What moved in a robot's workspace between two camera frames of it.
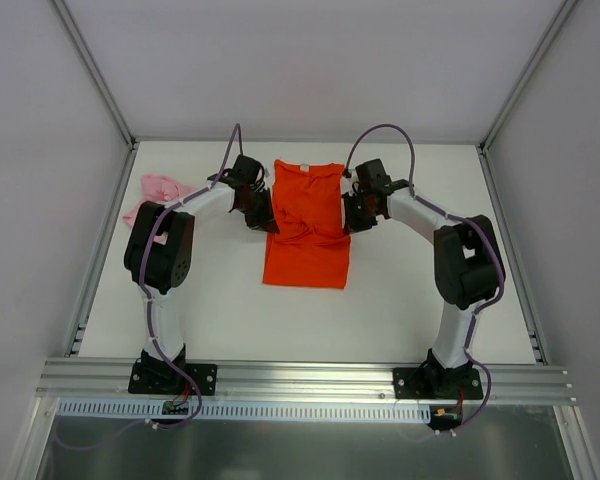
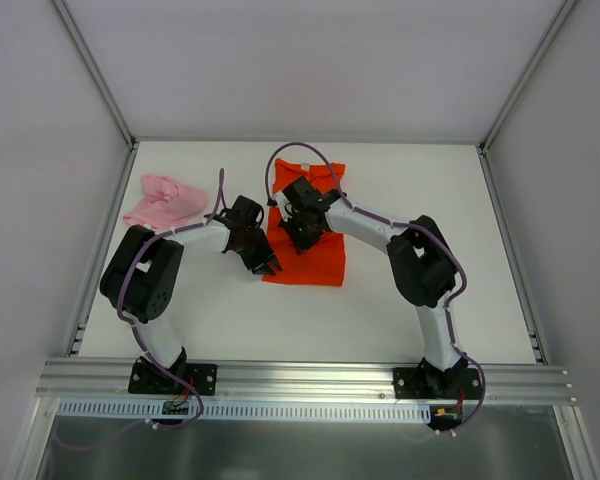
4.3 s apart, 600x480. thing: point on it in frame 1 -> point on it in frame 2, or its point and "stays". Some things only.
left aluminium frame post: (75, 37) stays
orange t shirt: (311, 248) stays
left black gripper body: (261, 215) -> (258, 255)
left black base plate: (167, 380) stays
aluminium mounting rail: (110, 378) stays
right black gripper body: (355, 216) -> (303, 233)
